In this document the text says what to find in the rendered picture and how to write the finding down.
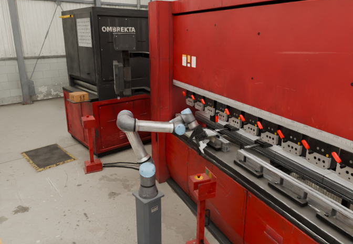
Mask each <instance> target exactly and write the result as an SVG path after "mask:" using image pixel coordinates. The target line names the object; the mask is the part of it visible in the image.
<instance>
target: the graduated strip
mask: <svg viewBox="0 0 353 244"><path fill-rule="evenodd" d="M173 82H175V83H178V84H180V85H183V86H185V87H188V88H191V89H194V90H196V91H199V92H202V93H205V94H208V95H210V96H213V97H216V98H219V99H221V100H224V101H227V102H230V103H232V104H235V105H238V106H241V107H243V108H246V109H249V110H252V111H254V112H257V113H260V114H263V115H265V116H268V117H270V118H273V119H276V120H279V121H282V122H285V123H287V124H290V125H293V126H296V127H298V128H301V129H303V130H306V131H309V132H312V133H315V134H318V135H320V136H323V137H326V138H328V139H331V140H334V141H337V142H339V143H342V144H345V145H348V146H351V147H353V141H350V140H347V139H344V138H342V137H339V136H336V135H333V134H330V133H327V132H324V131H321V130H318V129H315V128H313V127H310V126H307V125H304V124H301V123H298V122H295V121H292V120H289V119H286V118H284V117H281V116H278V115H275V114H272V113H269V112H266V111H263V110H260V109H257V108H255V107H252V106H249V105H246V104H243V103H240V102H237V101H234V100H231V99H228V98H226V97H223V96H220V95H217V94H214V93H211V92H208V91H205V90H202V89H199V88H197V87H194V86H191V85H188V84H185V83H183V82H179V81H176V80H173Z"/></svg>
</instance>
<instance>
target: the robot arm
mask: <svg viewBox="0 0 353 244"><path fill-rule="evenodd" d="M186 123H187V125H188V126H189V128H190V129H191V131H193V132H192V134H191V136H190V137H189V138H188V140H187V143H189V144H190V143H191V142H192V139H193V138H194V137H195V139H196V142H197V145H198V147H199V149H200V150H201V152H202V153H204V152H203V149H204V148H205V147H207V145H206V143H208V142H209V140H205V139H206V138H207V137H208V135H207V133H206V131H204V130H203V129H202V127H201V124H200V125H198V123H197V121H196V119H195V117H194V115H193V114H192V112H191V110H190V109H189V108H187V109H185V110H183V111H182V112H181V115H180V116H178V117H176V118H174V119H172V120H171V121H170V122H159V121H143V120H137V119H134V118H133V114H132V113H131V112H130V111H128V110H123V111H121V112H120V113H119V114H118V116H117V126H118V128H119V129H120V130H122V132H125V133H126V135H127V138H128V140H129V142H130V144H131V146H132V148H133V150H134V153H135V155H136V157H137V160H136V161H137V163H138V166H139V172H140V187H139V190H138V196H139V197H140V198H142V199H153V198H155V197H156V196H157V195H158V189H157V186H156V184H155V166H154V161H153V159H152V158H151V156H150V154H148V153H147V152H146V150H145V148H144V146H143V143H142V141H141V138H140V136H139V134H138V132H137V131H149V132H167V133H176V134H178V135H182V134H184V133H185V126H184V124H186Z"/></svg>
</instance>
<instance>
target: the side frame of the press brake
mask: <svg viewBox="0 0 353 244"><path fill-rule="evenodd" d="M148 15H149V59H150V103H151V121H159V122H165V121H170V120H172V119H174V118H175V114H178V113H180V114H181V112H182V111H183V110H185V109H187V108H189V109H190V110H191V112H192V114H193V115H194V117H195V112H196V111H200V110H198V109H196V108H195V107H194V106H190V105H188V104H187V103H186V99H185V96H184V95H183V93H182V92H183V91H184V92H185V94H186V89H184V88H181V87H179V86H176V85H174V84H173V16H177V15H179V14H172V1H158V0H156V1H151V2H148ZM151 147H152V159H153V161H154V166H155V179H156V180H157V182H158V183H164V182H166V181H167V179H168V178H171V176H170V175H169V171H168V167H167V163H166V132H151Z"/></svg>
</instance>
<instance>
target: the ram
mask: <svg viewBox="0 0 353 244"><path fill-rule="evenodd" d="M182 55H186V66H184V65H182ZM188 56H190V62H188ZM192 56H194V57H196V65H195V68H194V67H192ZM188 63H190V66H188ZM173 79H174V80H176V81H179V82H183V83H185V84H188V85H191V86H194V87H197V88H199V89H202V90H205V91H208V92H211V93H214V94H217V95H220V96H223V97H226V98H228V99H231V100H234V101H237V102H240V103H243V104H246V105H249V106H252V107H255V108H257V109H260V110H263V111H266V112H269V113H272V114H275V115H278V116H281V117H284V118H286V119H289V120H292V121H295V122H298V123H301V124H304V125H307V126H310V127H313V128H315V129H318V130H321V131H324V132H327V133H330V134H333V135H336V136H339V137H342V138H344V139H347V140H350V141H353V0H305V1H296V2H288V3H279V4H270V5H262V6H253V7H244V8H235V9H226V10H217V11H212V12H203V13H195V14H186V15H177V16H173ZM173 84H174V85H176V86H179V87H181V88H184V89H187V90H190V91H192V92H195V93H198V94H200V95H202V96H205V97H208V98H210V99H213V100H216V101H218V102H221V103H224V104H227V105H229V106H231V107H234V108H237V109H239V110H242V111H245V112H247V113H250V114H252V115H255V116H258V117H260V118H263V119H266V120H268V121H271V122H274V123H276V124H279V125H282V126H284V127H286V128H289V129H292V130H294V131H297V132H300V133H302V134H305V135H308V136H311V137H313V138H315V139H318V140H321V141H323V142H326V143H329V144H331V145H334V146H336V147H339V148H342V149H344V150H347V151H350V152H352V153H353V147H351V146H348V145H345V144H342V143H339V142H337V141H334V140H331V139H328V138H326V137H323V136H320V135H318V134H315V133H312V132H309V131H306V130H303V129H301V128H298V127H296V126H293V125H290V124H287V123H285V122H282V121H279V120H276V119H273V118H270V117H268V116H265V115H263V114H260V113H257V112H254V111H252V110H249V109H246V108H243V107H241V106H238V105H235V104H232V103H230V102H227V101H224V100H221V99H219V98H216V97H213V96H210V95H208V94H205V93H202V92H199V91H196V90H194V89H191V88H188V87H185V86H183V85H180V84H178V83H175V82H173Z"/></svg>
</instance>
